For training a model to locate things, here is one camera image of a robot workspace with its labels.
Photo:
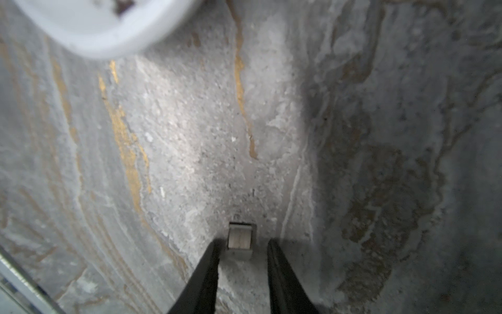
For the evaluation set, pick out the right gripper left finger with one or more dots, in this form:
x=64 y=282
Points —
x=199 y=295

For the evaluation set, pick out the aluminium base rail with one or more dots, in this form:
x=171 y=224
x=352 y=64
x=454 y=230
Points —
x=20 y=293

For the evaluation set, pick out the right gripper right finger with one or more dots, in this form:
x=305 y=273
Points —
x=285 y=291

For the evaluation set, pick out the white wireless mouse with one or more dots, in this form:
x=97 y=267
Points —
x=103 y=30

